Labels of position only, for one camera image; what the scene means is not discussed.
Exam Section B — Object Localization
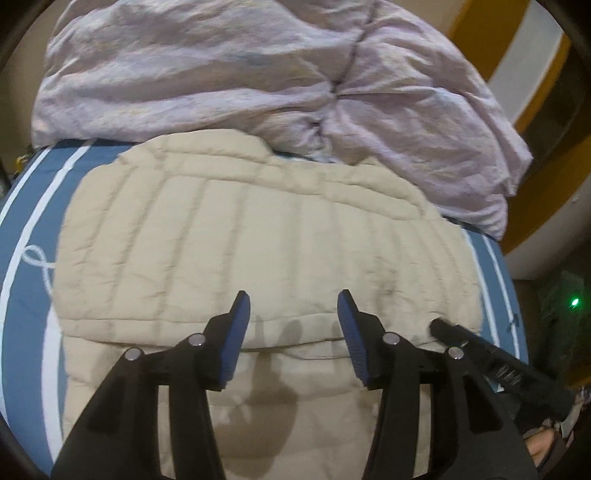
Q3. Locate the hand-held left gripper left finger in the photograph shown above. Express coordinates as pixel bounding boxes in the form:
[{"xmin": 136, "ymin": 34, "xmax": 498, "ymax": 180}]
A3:
[{"xmin": 51, "ymin": 290, "xmax": 251, "ymax": 480}]

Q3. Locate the dark device with green light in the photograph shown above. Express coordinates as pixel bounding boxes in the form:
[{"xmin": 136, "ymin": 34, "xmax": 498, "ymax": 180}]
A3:
[{"xmin": 538, "ymin": 271, "xmax": 591, "ymax": 370}]

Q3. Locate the blue white striped bed sheet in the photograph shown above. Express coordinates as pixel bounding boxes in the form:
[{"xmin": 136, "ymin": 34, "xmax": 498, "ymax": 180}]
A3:
[{"xmin": 0, "ymin": 138, "xmax": 529, "ymax": 480}]

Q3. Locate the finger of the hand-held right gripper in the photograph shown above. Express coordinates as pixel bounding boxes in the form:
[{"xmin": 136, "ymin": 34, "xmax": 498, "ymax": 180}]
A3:
[{"xmin": 429, "ymin": 318, "xmax": 574, "ymax": 422}]

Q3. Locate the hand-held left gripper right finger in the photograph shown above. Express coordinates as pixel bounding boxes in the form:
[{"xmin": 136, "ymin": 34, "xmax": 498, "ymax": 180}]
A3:
[{"xmin": 337, "ymin": 289, "xmax": 539, "ymax": 480}]

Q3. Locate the beige puffer jacket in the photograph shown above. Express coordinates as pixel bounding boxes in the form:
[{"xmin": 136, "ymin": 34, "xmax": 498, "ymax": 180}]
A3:
[{"xmin": 52, "ymin": 130, "xmax": 485, "ymax": 480}]

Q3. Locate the lilac crumpled duvet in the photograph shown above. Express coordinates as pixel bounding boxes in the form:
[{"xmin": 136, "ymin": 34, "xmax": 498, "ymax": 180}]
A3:
[{"xmin": 31, "ymin": 0, "xmax": 533, "ymax": 241}]

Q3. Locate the yellow door frame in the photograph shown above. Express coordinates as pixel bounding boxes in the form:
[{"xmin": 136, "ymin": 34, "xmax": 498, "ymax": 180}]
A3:
[{"xmin": 449, "ymin": 0, "xmax": 574, "ymax": 256}]

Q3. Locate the person's right hand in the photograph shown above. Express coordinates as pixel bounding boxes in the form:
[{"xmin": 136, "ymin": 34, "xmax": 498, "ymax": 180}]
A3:
[{"xmin": 525, "ymin": 425, "xmax": 557, "ymax": 468}]

